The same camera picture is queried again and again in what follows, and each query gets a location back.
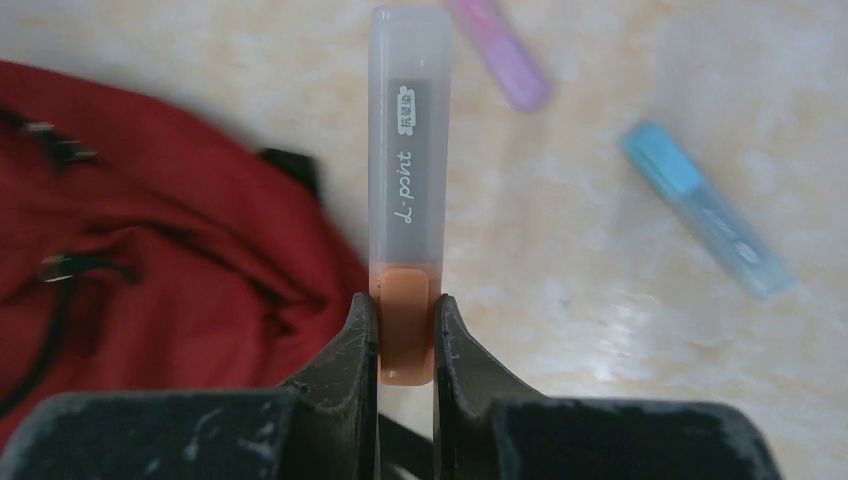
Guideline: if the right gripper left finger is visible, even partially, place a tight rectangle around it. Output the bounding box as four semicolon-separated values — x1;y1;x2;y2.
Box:
1;293;379;479

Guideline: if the orange highlighter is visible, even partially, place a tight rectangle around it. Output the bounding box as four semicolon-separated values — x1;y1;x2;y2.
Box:
368;6;453;386

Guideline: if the pink highlighter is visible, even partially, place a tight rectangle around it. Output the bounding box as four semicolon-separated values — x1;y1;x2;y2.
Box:
446;0;551;112

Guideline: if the red backpack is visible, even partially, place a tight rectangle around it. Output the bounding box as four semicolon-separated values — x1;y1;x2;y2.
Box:
0;59;435;480

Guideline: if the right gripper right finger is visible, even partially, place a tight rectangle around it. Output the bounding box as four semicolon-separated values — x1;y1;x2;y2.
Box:
434;295;782;479

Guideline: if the blue highlighter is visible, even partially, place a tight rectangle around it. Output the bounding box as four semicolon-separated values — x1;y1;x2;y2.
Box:
620;121;794;300

